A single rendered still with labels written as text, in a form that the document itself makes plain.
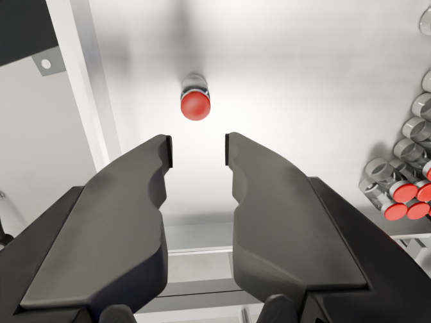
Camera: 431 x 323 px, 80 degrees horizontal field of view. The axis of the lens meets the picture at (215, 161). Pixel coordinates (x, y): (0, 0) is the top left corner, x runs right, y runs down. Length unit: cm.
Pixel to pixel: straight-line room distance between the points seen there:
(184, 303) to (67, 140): 86
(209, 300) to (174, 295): 14
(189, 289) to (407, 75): 106
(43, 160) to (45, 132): 16
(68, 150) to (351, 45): 127
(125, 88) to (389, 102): 23
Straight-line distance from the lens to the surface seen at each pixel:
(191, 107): 18
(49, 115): 132
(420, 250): 48
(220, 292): 117
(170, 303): 116
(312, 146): 27
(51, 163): 145
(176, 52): 21
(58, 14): 23
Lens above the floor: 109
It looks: 58 degrees down
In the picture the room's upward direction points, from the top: 171 degrees clockwise
